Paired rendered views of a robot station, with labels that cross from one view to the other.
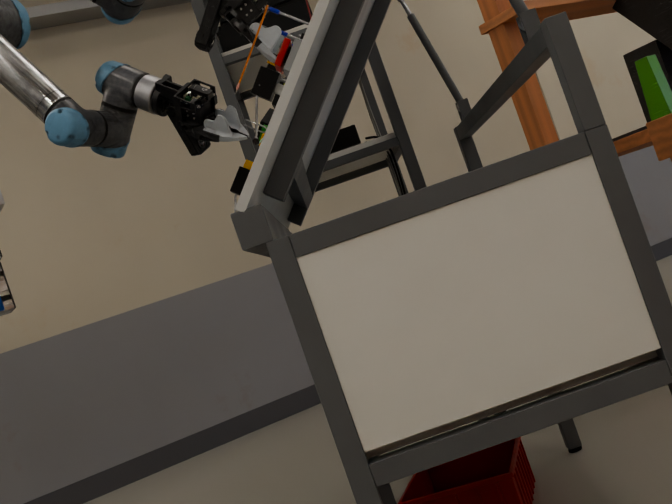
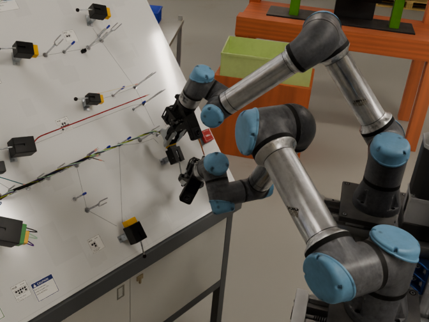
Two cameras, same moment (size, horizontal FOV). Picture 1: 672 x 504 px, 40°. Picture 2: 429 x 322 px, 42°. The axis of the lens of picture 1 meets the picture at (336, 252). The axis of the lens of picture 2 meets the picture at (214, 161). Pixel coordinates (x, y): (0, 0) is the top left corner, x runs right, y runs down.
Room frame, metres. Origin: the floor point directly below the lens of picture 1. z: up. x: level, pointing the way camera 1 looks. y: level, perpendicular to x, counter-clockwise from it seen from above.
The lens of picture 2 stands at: (3.12, 1.27, 2.13)
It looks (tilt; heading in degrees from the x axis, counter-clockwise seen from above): 30 degrees down; 219
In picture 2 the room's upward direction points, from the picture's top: 5 degrees clockwise
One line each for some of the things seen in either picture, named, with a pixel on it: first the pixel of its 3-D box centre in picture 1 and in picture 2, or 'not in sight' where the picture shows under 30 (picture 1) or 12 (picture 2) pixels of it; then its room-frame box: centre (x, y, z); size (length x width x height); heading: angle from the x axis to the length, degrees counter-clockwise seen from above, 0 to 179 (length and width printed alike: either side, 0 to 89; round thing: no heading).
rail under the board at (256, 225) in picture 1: (274, 240); (132, 262); (2.11, 0.12, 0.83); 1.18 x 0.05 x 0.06; 1
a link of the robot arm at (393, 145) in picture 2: not in sight; (387, 158); (1.61, 0.73, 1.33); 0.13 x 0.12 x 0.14; 27
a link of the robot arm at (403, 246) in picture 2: not in sight; (388, 257); (2.06, 0.96, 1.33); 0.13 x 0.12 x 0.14; 158
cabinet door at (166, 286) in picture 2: not in sight; (180, 273); (1.84, 0.10, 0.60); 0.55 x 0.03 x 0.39; 1
